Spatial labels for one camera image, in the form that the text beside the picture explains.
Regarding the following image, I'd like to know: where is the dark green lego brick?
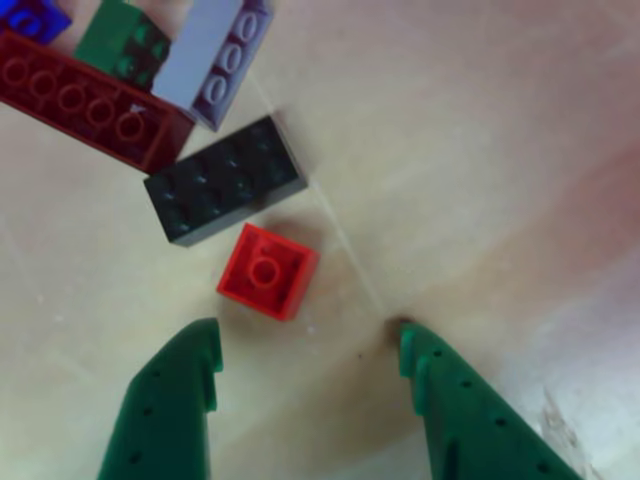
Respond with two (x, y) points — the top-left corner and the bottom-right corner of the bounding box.
(143, 115), (309, 247)

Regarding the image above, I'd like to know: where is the small green lego brick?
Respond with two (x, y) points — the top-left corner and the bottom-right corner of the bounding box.
(73, 0), (172, 94)

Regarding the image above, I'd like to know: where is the red square lego brick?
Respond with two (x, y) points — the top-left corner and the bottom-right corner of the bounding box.
(216, 222), (321, 322)

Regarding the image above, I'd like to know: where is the light grey smooth lego brick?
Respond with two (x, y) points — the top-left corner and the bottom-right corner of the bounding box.
(149, 0), (276, 132)

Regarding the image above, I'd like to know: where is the blue long lego brick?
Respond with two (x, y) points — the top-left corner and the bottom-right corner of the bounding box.
(0, 0), (72, 47)

